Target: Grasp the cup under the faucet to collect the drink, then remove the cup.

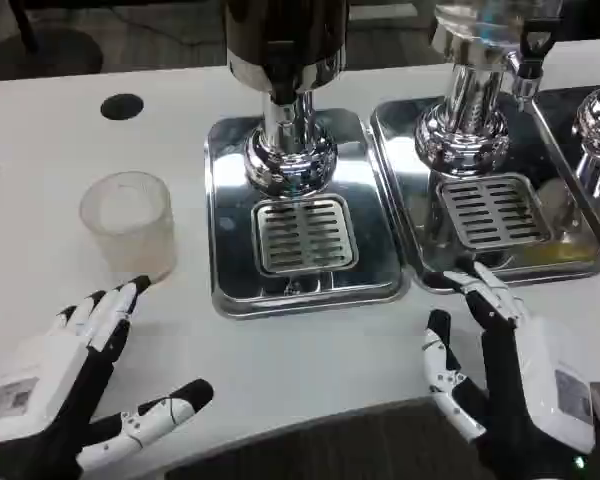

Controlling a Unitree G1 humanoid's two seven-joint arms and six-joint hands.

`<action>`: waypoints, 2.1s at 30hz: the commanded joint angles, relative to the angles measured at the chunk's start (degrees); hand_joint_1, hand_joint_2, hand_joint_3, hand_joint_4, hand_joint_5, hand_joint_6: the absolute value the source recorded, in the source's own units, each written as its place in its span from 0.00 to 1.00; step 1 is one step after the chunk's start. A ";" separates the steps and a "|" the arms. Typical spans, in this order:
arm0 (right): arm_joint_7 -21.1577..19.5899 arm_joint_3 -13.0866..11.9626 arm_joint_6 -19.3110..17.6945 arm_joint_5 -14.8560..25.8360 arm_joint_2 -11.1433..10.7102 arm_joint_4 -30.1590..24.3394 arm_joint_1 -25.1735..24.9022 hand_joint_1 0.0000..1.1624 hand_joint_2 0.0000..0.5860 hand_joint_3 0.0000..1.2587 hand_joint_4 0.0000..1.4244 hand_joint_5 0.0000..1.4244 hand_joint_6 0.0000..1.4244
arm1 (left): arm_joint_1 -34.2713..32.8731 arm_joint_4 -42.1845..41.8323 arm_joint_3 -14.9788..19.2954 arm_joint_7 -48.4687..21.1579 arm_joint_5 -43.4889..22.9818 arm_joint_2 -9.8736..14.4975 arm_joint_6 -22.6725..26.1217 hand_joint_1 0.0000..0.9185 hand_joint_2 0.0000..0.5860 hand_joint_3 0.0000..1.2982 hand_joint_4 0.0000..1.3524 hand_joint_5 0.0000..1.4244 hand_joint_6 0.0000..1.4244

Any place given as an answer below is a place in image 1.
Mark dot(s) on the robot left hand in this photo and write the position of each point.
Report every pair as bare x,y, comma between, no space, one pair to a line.
55,360

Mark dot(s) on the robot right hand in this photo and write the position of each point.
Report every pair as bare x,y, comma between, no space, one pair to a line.
540,380

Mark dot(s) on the clear ribbed glass cup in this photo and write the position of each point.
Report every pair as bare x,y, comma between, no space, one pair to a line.
130,235

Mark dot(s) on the steel slotted drip grid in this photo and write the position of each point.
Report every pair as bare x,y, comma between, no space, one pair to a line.
302,232
495,210

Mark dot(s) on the steel drip tray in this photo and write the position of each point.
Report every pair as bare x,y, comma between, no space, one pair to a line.
375,250
560,130
420,225

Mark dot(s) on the black round counter grommet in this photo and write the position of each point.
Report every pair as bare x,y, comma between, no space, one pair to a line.
122,107

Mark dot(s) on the clear tank drink dispenser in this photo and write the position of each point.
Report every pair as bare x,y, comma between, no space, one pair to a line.
472,90

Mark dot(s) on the black chair base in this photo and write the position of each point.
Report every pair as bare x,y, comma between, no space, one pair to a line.
45,55

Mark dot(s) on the dark tank drink dispenser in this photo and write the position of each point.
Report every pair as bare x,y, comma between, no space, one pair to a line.
285,60

